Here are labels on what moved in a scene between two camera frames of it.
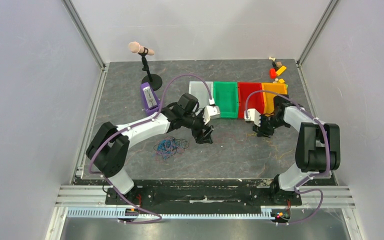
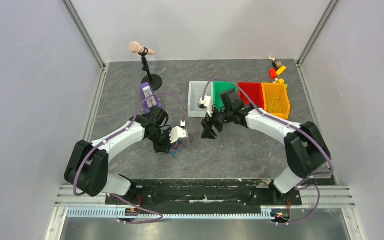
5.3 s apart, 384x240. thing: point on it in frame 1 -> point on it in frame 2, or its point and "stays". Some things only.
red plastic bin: x=255 y=101 stays
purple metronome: x=150 y=102 stays
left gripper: x=205 y=137 -> x=165 y=147
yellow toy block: x=281 y=70 stays
